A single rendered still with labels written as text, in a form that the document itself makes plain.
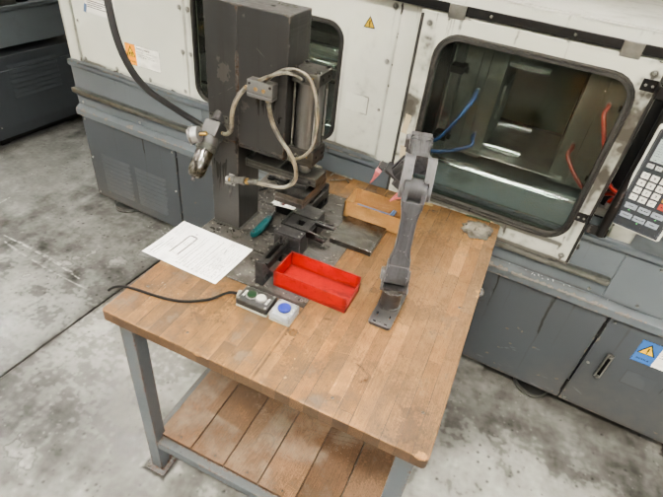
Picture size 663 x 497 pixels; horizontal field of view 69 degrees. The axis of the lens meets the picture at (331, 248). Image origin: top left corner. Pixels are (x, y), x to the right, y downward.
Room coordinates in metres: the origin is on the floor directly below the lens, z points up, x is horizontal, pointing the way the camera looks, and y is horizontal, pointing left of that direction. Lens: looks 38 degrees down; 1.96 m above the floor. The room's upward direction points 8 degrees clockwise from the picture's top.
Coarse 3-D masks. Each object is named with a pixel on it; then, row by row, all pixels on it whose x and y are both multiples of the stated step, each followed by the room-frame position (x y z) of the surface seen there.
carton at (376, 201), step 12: (360, 192) 1.67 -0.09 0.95; (372, 192) 1.66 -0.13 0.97; (348, 204) 1.57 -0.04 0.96; (372, 204) 1.66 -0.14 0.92; (384, 204) 1.64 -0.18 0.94; (396, 204) 1.62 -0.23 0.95; (360, 216) 1.55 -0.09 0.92; (372, 216) 1.53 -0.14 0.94; (384, 216) 1.52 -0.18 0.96; (396, 216) 1.61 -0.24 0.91; (396, 228) 1.50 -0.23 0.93
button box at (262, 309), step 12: (132, 288) 1.03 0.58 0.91; (252, 288) 1.07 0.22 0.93; (168, 300) 1.00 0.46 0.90; (180, 300) 1.00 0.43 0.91; (192, 300) 1.01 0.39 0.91; (204, 300) 1.02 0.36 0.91; (240, 300) 1.02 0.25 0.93; (252, 300) 1.02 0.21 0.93; (276, 300) 1.04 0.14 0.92; (264, 312) 0.99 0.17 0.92
